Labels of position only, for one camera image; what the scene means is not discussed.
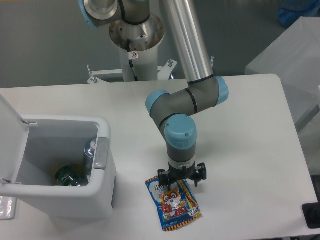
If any white trash can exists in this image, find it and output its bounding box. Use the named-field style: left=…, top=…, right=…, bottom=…
left=0, top=115, right=117, bottom=219

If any black pedestal cable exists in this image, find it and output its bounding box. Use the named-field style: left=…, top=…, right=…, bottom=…
left=126, top=39, right=139, bottom=82

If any white trash can lid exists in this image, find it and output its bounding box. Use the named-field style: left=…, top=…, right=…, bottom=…
left=0, top=96, right=38, bottom=184

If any clear crushed plastic bottle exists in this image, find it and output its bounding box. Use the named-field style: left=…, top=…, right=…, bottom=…
left=83, top=138, right=97, bottom=176

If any blue bag in background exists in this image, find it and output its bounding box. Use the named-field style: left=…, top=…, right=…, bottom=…
left=277, top=0, right=320, bottom=28

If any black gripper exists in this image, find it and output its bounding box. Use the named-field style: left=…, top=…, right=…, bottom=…
left=157, top=159, right=207, bottom=191

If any blue snack packet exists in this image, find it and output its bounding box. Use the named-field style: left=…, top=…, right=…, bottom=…
left=145, top=176, right=202, bottom=232

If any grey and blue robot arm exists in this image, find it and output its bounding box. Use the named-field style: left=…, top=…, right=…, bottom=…
left=78, top=0, right=229, bottom=186

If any translucent plastic box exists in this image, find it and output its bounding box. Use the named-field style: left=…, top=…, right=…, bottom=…
left=244, top=16, right=320, bottom=136

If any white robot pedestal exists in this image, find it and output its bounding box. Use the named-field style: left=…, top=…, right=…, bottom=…
left=87, top=13, right=178, bottom=84

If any black device at edge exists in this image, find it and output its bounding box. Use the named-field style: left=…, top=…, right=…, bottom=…
left=302, top=202, right=320, bottom=229

